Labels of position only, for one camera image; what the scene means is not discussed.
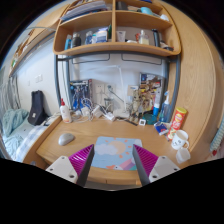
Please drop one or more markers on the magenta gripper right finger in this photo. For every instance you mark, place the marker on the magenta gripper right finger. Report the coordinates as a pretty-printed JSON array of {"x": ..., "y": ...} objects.
[{"x": 151, "y": 167}]

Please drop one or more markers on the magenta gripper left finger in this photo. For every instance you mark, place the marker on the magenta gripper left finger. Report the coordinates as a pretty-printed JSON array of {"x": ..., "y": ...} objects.
[{"x": 74, "y": 168}]

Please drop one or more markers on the grey computer mouse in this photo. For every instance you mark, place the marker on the grey computer mouse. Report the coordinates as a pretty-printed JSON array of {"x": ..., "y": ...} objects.
[{"x": 65, "y": 138}]

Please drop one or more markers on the pastel cartoon mouse pad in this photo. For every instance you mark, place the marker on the pastel cartoon mouse pad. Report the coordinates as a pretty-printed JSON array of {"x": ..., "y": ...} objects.
[{"x": 115, "y": 153}]

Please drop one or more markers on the small translucent cup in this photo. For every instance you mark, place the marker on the small translucent cup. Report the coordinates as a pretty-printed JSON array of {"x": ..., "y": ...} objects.
[{"x": 182, "y": 155}]

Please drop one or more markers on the small white cube clock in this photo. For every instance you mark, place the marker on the small white cube clock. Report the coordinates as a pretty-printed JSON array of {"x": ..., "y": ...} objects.
[{"x": 142, "y": 122}]

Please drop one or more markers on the white mug with face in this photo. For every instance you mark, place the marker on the white mug with face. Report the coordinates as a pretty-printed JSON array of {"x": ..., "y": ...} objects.
[{"x": 180, "y": 140}]

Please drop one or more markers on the blue spray bottle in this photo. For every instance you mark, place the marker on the blue spray bottle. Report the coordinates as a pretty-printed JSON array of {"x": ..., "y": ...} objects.
[{"x": 163, "y": 116}]

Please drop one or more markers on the white lotion pump bottle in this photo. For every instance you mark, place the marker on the white lotion pump bottle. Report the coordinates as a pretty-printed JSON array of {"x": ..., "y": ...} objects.
[{"x": 65, "y": 113}]

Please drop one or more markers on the white power strip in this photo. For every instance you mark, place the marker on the white power strip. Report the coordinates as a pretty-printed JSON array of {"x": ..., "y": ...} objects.
[{"x": 109, "y": 116}]

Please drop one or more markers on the white desk lamp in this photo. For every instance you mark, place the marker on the white desk lamp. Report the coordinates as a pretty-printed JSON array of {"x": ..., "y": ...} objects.
[{"x": 116, "y": 90}]

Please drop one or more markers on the red yellow chips can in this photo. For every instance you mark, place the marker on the red yellow chips can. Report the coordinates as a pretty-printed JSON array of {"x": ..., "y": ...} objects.
[{"x": 176, "y": 122}]

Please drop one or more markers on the black backpack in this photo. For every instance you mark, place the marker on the black backpack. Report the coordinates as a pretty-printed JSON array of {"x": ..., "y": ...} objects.
[{"x": 37, "y": 114}]

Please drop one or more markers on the blue poster box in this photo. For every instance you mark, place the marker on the blue poster box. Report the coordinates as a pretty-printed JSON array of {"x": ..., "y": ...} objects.
[{"x": 81, "y": 94}]

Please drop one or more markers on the teal blanket on bed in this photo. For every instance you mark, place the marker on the teal blanket on bed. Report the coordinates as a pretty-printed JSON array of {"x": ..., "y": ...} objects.
[{"x": 12, "y": 120}]

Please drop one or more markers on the wooden wall shelf unit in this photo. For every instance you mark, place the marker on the wooden wall shelf unit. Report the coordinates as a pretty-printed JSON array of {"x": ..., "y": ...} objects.
[{"x": 141, "y": 26}]

